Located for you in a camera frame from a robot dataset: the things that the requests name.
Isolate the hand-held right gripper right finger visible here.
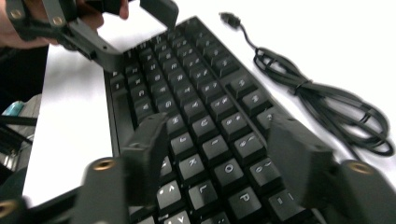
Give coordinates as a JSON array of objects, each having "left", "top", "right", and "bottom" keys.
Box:
[{"left": 267, "top": 113, "right": 336, "bottom": 210}]

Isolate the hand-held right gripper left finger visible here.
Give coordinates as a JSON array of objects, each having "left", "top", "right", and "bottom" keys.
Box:
[{"left": 120, "top": 112, "right": 171, "bottom": 206}]

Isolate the black computer keyboard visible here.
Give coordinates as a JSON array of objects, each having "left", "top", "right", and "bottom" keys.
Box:
[{"left": 104, "top": 16, "right": 316, "bottom": 224}]

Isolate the teal round object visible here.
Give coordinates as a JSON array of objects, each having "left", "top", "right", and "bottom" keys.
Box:
[{"left": 1, "top": 100, "right": 25, "bottom": 117}]

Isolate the black keyboard cable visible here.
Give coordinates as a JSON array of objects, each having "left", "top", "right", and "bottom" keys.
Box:
[{"left": 219, "top": 11, "right": 395, "bottom": 158}]

